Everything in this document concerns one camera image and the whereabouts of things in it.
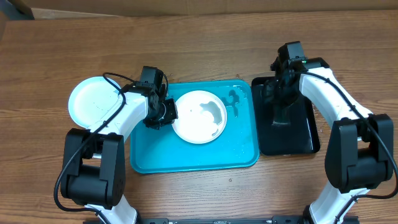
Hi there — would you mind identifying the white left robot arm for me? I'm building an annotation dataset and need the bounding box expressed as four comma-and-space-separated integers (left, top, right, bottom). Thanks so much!
53, 82, 177, 223

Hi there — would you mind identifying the black plastic water tray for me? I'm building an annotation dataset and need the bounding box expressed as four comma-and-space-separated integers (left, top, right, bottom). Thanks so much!
251, 77, 320, 156

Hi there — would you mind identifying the light blue plate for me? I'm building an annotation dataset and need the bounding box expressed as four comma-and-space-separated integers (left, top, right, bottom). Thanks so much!
68, 77, 122, 129

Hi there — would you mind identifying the pink plate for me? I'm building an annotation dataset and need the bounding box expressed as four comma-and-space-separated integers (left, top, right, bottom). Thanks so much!
172, 90, 228, 144

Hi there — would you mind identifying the cardboard box wall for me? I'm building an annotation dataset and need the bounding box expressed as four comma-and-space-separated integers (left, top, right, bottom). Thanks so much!
24, 0, 397, 16

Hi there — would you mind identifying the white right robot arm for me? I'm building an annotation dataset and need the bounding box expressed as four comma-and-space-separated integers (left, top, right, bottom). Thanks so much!
253, 56, 397, 223

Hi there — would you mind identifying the teal plastic tray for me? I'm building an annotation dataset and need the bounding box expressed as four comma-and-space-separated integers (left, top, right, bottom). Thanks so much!
130, 80, 260, 174

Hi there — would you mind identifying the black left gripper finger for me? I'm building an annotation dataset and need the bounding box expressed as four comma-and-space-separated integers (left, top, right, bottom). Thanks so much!
160, 116, 178, 125
164, 98, 178, 118

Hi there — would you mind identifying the green scouring sponge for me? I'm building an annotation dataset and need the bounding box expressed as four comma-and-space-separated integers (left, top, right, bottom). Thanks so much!
273, 105, 291, 126

